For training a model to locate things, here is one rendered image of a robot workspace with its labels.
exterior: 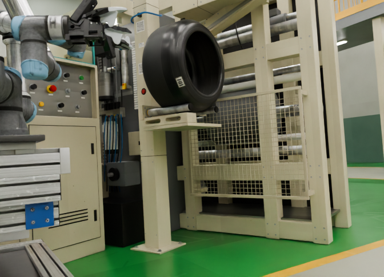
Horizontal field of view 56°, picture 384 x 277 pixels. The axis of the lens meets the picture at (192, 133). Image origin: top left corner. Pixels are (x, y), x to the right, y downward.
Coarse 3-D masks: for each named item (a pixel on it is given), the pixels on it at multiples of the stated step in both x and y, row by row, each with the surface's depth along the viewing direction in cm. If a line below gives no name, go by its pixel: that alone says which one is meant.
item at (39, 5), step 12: (36, 0) 219; (48, 0) 226; (60, 0) 233; (72, 0) 241; (36, 12) 219; (48, 12) 225; (60, 12) 232; (72, 12) 240; (60, 48) 230; (72, 60) 236; (84, 60) 245
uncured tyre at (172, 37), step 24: (192, 24) 218; (144, 48) 219; (168, 48) 205; (192, 48) 255; (216, 48) 238; (144, 72) 217; (168, 72) 206; (192, 72) 260; (216, 72) 251; (168, 96) 215; (192, 96) 213; (216, 96) 233
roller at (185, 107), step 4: (184, 104) 214; (188, 104) 212; (192, 104) 214; (160, 108) 226; (164, 108) 223; (168, 108) 221; (172, 108) 219; (176, 108) 217; (180, 108) 215; (184, 108) 213; (188, 108) 212; (192, 108) 213; (148, 112) 231; (152, 112) 229; (156, 112) 227; (160, 112) 225; (164, 112) 223; (168, 112) 221; (172, 112) 220; (176, 112) 219
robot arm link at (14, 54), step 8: (8, 40) 174; (8, 48) 175; (16, 48) 176; (8, 56) 175; (16, 56) 175; (8, 64) 175; (16, 64) 175; (24, 80) 177; (24, 88) 177; (24, 96) 174; (24, 104) 174; (32, 104) 180; (24, 112) 173; (32, 112) 178; (32, 120) 181
